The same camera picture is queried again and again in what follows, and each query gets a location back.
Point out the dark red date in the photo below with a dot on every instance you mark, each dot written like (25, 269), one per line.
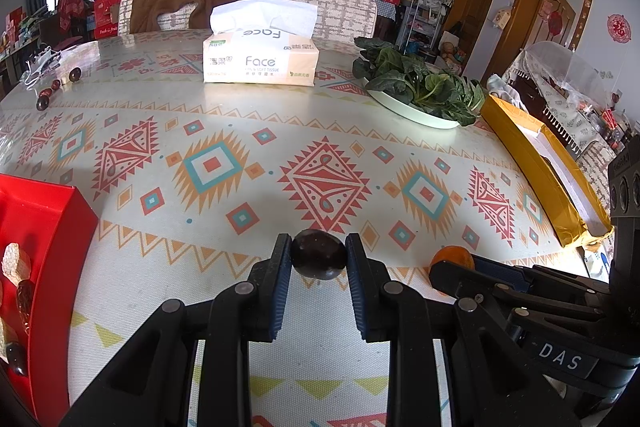
(25, 302)
(45, 94)
(41, 104)
(55, 84)

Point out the wooden door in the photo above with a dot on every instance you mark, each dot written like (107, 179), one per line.
(475, 7)

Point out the red plastic tray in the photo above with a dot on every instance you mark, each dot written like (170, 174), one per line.
(55, 257)

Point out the white oval plate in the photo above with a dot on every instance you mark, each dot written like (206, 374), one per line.
(430, 116)

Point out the blue white packet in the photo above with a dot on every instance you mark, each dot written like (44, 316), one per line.
(597, 259)

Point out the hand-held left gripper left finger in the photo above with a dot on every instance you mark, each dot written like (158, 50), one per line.
(282, 287)

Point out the patterned dining chair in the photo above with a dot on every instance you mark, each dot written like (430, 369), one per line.
(175, 18)
(320, 4)

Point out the red gift box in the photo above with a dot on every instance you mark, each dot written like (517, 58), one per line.
(107, 14)

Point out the metal trolley rack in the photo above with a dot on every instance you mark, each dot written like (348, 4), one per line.
(420, 24)

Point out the red clothing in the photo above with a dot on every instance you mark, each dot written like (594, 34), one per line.
(70, 7)

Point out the dark passion fruit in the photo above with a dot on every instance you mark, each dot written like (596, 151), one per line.
(16, 358)
(75, 74)
(318, 254)

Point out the orange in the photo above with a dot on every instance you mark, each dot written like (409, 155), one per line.
(452, 256)

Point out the tissue box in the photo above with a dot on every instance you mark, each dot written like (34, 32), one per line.
(260, 57)

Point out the patterned tablecloth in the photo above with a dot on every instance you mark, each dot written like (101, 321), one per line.
(250, 127)

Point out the white plastic object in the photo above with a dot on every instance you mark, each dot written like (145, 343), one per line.
(42, 62)

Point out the red paper wall decoration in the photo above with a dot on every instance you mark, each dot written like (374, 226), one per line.
(619, 28)

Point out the cabinet with lace cloth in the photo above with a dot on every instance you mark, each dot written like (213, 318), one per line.
(565, 112)

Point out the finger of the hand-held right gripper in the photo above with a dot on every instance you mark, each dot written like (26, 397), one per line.
(450, 279)
(500, 268)

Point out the mesh food cover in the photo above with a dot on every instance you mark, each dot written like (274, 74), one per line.
(560, 62)

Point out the green leafy vegetables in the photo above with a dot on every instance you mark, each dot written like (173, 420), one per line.
(420, 77)

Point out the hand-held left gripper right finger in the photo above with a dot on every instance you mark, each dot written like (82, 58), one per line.
(357, 292)

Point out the yellow cardboard box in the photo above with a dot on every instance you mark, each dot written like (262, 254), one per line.
(545, 172)

